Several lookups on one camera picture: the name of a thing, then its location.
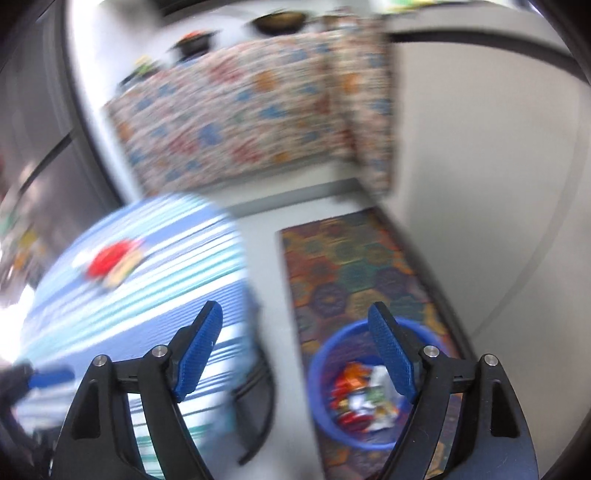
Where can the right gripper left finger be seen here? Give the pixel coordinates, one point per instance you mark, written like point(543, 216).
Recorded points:
point(97, 439)

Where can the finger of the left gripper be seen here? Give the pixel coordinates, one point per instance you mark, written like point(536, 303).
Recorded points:
point(23, 377)

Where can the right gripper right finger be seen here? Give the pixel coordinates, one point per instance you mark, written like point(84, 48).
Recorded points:
point(492, 439)

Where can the blue plastic trash basket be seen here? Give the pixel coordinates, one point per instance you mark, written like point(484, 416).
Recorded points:
point(352, 397)

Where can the cream biscuit packet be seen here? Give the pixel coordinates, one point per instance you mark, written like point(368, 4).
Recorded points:
point(123, 268)

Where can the blue striped tablecloth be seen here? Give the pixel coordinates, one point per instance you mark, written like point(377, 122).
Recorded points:
point(192, 254)

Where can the red snack wrapper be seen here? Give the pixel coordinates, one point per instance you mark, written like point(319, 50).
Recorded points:
point(108, 257)

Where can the grey double door refrigerator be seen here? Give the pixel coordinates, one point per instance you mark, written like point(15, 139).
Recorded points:
point(48, 158)

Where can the colourful hexagon floor mat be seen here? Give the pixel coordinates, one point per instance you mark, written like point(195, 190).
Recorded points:
point(336, 269)

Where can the black pot red lid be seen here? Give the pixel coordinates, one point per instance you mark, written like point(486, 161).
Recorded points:
point(192, 45)

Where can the patterned fu character cloth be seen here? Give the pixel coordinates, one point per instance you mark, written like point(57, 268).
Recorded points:
point(262, 106)

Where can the black wok with lid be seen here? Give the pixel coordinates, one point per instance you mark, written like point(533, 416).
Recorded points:
point(278, 23)

